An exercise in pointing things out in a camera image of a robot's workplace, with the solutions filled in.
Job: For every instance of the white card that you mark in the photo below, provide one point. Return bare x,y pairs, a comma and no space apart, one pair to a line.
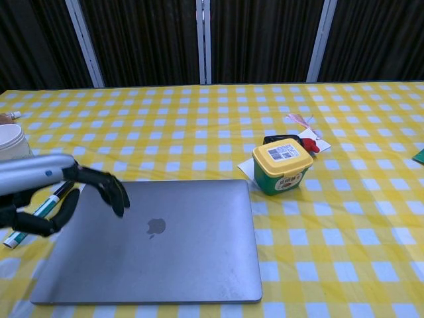
323,145

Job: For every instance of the green tub yellow lid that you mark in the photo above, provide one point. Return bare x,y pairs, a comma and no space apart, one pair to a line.
281,165

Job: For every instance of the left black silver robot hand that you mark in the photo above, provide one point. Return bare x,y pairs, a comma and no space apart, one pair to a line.
30,172

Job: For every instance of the dark curtain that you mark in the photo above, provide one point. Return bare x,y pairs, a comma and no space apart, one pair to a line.
265,39

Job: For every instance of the white paper sheet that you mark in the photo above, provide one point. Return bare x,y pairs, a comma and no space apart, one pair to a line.
246,166

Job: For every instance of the white frame post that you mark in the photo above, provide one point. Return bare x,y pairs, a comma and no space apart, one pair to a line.
86,43
320,39
204,39

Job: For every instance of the yellow white checked tablecloth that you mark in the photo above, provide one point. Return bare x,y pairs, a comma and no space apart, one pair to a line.
331,232

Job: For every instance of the grey laptop computer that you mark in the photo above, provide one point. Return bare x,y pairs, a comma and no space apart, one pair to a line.
159,245

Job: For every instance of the small tube white cap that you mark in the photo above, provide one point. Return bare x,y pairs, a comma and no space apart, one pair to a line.
16,114

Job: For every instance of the black flat object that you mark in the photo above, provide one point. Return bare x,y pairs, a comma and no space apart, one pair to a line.
271,139

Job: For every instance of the green white marker pen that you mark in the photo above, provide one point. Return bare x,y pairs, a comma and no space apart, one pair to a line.
54,198

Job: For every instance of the green flat object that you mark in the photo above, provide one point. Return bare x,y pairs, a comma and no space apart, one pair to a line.
420,157

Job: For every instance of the red clip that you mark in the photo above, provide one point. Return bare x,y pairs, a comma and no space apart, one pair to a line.
311,144

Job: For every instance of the white paper cup green print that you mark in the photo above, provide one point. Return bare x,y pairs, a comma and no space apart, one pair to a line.
13,142

